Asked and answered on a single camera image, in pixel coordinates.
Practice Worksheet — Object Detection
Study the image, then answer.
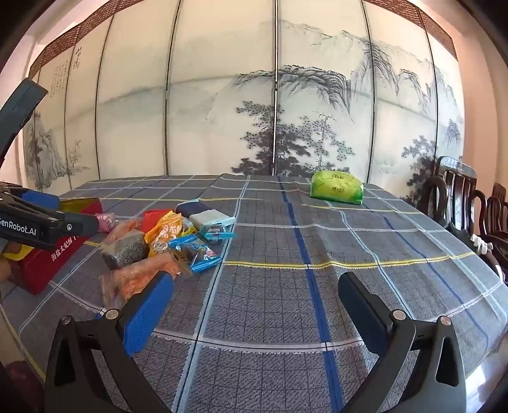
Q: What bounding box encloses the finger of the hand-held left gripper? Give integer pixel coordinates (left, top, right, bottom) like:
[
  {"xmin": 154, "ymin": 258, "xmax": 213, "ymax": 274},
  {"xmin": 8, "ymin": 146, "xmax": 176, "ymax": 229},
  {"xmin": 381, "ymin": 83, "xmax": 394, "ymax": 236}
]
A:
[
  {"xmin": 0, "ymin": 194, "xmax": 101, "ymax": 246},
  {"xmin": 0, "ymin": 182, "xmax": 61, "ymax": 213}
]

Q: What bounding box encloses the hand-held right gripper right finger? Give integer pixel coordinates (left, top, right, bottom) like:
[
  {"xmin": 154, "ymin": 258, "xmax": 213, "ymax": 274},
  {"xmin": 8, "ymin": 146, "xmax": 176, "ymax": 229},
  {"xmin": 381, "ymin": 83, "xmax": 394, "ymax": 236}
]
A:
[{"xmin": 337, "ymin": 272, "xmax": 467, "ymax": 413}]

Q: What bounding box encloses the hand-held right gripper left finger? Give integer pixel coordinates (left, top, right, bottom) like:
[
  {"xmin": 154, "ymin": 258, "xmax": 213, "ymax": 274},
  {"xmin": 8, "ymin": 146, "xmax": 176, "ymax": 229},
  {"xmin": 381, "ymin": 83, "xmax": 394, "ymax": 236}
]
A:
[{"xmin": 44, "ymin": 271, "xmax": 175, "ymax": 413}]

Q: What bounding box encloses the pink candy packet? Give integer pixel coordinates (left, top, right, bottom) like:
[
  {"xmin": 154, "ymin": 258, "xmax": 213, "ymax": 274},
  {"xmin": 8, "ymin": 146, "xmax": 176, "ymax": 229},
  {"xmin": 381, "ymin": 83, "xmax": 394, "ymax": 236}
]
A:
[{"xmin": 95, "ymin": 212, "xmax": 117, "ymax": 233}]

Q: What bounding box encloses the red tin box gold inside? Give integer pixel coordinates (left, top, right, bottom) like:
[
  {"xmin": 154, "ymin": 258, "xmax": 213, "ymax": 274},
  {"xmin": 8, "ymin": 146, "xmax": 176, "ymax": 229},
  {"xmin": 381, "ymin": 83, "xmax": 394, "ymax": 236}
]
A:
[{"xmin": 8, "ymin": 198, "xmax": 103, "ymax": 295}]

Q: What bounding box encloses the dark seed bar packet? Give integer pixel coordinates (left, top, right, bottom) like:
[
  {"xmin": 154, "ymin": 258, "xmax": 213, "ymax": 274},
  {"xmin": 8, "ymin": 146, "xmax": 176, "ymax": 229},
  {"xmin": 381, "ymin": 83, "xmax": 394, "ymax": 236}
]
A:
[{"xmin": 101, "ymin": 230, "xmax": 149, "ymax": 271}]

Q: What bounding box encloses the red snack packet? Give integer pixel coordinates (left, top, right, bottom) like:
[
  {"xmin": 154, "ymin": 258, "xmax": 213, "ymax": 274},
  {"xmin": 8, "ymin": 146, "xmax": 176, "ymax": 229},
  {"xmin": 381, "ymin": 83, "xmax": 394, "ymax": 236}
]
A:
[{"xmin": 141, "ymin": 210, "xmax": 175, "ymax": 235}]

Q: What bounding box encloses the blue twist candy round label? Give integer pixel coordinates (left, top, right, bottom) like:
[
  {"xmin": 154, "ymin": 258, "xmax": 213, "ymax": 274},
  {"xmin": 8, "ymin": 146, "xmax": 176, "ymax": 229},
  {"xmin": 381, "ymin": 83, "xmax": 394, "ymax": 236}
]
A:
[{"xmin": 170, "ymin": 234, "xmax": 223, "ymax": 274}]

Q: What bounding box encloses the blue packet dark cake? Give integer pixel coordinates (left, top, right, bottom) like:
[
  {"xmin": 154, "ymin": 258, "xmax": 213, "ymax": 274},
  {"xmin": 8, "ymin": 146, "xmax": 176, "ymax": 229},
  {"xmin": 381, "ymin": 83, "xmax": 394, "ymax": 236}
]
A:
[{"xmin": 196, "ymin": 226, "xmax": 237, "ymax": 243}]

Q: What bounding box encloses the navy and grey snack packet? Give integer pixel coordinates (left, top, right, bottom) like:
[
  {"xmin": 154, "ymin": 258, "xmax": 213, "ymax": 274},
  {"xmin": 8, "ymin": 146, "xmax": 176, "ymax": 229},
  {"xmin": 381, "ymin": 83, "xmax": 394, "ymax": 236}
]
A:
[{"xmin": 175, "ymin": 200, "xmax": 236, "ymax": 230}]

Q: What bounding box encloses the blue plaid tablecloth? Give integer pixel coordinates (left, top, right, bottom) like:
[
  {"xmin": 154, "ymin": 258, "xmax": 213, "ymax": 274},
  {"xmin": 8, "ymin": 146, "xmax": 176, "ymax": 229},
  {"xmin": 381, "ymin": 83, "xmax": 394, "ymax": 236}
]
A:
[{"xmin": 0, "ymin": 173, "xmax": 505, "ymax": 413}]

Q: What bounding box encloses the green tissue pack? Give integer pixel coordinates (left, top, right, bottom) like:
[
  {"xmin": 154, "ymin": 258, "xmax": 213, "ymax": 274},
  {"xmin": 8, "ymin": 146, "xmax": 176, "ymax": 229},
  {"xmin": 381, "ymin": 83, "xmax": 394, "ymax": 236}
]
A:
[{"xmin": 310, "ymin": 170, "xmax": 365, "ymax": 205}]

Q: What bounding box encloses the white plastic piece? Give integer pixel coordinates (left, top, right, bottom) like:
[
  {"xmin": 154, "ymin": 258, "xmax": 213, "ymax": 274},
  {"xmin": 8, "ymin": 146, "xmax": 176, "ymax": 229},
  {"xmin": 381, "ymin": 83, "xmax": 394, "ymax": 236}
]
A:
[{"xmin": 470, "ymin": 234, "xmax": 493, "ymax": 255}]

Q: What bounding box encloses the dark carved wooden chair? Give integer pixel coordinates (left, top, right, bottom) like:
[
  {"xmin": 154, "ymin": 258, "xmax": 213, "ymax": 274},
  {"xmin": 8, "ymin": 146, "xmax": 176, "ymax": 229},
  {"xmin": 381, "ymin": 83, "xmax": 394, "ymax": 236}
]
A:
[
  {"xmin": 421, "ymin": 156, "xmax": 477, "ymax": 235},
  {"xmin": 468, "ymin": 183, "xmax": 508, "ymax": 255}
]

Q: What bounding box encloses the painted landscape folding screen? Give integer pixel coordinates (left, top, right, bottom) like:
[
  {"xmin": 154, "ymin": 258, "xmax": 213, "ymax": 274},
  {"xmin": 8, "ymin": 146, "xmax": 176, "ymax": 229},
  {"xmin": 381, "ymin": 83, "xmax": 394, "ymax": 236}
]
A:
[{"xmin": 22, "ymin": 0, "xmax": 465, "ymax": 195}]

